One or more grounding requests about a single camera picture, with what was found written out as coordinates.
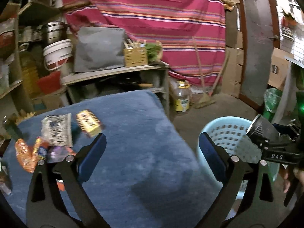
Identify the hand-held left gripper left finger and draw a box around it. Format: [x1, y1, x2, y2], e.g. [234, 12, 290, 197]
[26, 133, 111, 228]

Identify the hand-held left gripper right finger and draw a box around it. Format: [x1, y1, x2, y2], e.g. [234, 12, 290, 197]
[196, 132, 279, 228]

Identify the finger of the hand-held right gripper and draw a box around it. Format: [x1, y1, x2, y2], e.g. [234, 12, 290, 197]
[273, 123, 302, 146]
[258, 141, 282, 151]

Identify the light blue plastic basket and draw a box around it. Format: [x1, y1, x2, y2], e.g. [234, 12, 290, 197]
[196, 116, 281, 200]

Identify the silver black-white snack packet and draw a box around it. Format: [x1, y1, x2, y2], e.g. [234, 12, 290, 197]
[41, 113, 74, 148]

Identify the small orange snack wrapper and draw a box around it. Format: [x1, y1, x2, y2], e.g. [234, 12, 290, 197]
[33, 136, 48, 160]

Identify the long orange snack wrapper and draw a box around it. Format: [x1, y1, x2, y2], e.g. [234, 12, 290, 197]
[15, 138, 36, 173]

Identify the person's right hand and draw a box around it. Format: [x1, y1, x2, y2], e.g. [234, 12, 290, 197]
[283, 165, 296, 195]

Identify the yellow patterned box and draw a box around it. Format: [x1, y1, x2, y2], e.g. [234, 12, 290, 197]
[76, 109, 105, 138]

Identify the purple packet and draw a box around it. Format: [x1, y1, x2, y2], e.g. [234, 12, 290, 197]
[46, 146, 76, 163]

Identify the green plastic bag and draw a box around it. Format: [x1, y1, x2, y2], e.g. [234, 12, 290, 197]
[264, 88, 285, 121]

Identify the blue fleece blanket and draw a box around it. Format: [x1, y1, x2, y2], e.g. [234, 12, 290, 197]
[0, 90, 224, 228]

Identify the oil bottle yellow label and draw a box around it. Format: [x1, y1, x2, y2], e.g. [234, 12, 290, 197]
[174, 79, 193, 113]

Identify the printed cardboard box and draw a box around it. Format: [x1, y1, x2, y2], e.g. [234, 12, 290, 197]
[268, 47, 291, 91]

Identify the low wooden table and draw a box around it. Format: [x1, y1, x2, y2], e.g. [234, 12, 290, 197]
[60, 62, 171, 119]

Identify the red plastic basin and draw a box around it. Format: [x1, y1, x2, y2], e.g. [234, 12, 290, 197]
[37, 71, 62, 95]

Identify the green glass jar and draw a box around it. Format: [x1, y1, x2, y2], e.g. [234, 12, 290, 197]
[3, 116, 23, 143]

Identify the brown spice jar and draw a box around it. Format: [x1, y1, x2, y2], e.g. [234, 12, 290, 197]
[0, 161, 12, 195]

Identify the grey door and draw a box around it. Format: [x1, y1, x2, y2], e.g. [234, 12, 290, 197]
[237, 0, 281, 110]

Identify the large yellow oil jug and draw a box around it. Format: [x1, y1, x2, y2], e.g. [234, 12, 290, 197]
[20, 44, 41, 98]

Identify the grey cushion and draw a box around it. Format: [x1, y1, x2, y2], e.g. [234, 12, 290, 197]
[73, 27, 127, 73]

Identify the wooden shelf unit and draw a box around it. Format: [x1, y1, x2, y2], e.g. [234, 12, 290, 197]
[0, 0, 64, 100]

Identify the woven yellow box with sticks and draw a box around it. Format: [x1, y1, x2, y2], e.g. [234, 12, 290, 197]
[123, 40, 149, 67]

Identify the white plastic bucket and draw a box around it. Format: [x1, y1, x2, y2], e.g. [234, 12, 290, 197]
[43, 39, 73, 71]

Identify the green leafy vegetable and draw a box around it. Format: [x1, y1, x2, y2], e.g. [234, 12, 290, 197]
[145, 42, 164, 62]

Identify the steel pot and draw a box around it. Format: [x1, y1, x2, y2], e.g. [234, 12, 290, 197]
[41, 21, 68, 44]

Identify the red striped cloth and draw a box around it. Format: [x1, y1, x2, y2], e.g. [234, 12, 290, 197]
[60, 0, 226, 87]

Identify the wooden handled broom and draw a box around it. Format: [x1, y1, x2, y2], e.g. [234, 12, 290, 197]
[192, 37, 228, 108]

